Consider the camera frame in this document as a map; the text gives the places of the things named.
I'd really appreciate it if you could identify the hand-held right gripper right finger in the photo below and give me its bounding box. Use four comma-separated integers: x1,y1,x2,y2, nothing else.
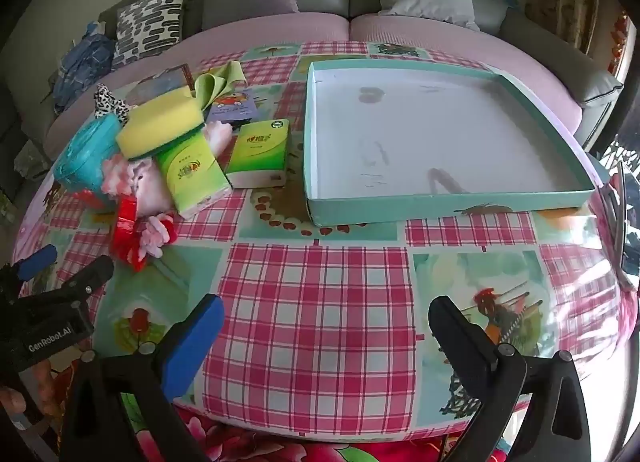
428,295,592,462

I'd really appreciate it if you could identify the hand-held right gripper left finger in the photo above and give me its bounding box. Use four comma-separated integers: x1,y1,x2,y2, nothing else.
59,293,226,462

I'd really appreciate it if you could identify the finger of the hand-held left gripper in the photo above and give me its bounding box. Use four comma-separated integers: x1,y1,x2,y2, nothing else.
22,255,115,306
14,244,59,284

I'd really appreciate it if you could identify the red tape roll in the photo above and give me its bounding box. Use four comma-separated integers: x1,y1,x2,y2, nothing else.
111,196,149,271

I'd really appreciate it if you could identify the pink fluffy cloth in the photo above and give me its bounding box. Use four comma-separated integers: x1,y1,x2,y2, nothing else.
102,154,177,259

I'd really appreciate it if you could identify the green tissue pack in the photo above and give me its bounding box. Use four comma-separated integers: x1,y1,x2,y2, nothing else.
155,134,234,220
224,118,291,189

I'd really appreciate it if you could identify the yellow sponge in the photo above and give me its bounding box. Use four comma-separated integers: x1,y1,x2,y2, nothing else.
116,96,206,161

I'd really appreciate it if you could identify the leopard print scrunchie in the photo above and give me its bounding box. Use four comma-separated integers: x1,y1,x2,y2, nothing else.
94,83,132,125

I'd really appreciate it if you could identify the teal shallow cardboard tray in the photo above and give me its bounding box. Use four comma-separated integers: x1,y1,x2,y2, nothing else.
302,60,597,227

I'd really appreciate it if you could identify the purple baby wipes pack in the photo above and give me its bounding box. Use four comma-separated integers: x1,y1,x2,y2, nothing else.
206,87,259,124

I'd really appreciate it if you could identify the light green cloth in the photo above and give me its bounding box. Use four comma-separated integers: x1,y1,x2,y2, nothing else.
192,61,247,111

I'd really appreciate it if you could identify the person's left hand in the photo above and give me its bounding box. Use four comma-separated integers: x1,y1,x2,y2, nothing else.
0,359,59,424

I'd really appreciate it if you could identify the teal wet wipes pack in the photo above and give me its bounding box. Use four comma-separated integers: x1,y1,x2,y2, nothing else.
54,114,124,203

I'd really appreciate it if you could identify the pink checked printed tablecloth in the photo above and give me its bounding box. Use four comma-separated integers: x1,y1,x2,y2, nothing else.
12,39,637,443

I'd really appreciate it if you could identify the red floral blanket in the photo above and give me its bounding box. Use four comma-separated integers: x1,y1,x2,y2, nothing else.
50,357,526,462

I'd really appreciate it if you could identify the blue denim bag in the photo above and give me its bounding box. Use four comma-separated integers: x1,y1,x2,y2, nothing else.
52,22,117,115

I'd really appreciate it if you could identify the clear plastic bag, blue item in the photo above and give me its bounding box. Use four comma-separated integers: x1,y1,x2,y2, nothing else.
125,64,196,108

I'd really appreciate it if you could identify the black white patterned pillow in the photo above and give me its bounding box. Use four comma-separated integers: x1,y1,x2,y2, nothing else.
112,0,187,69

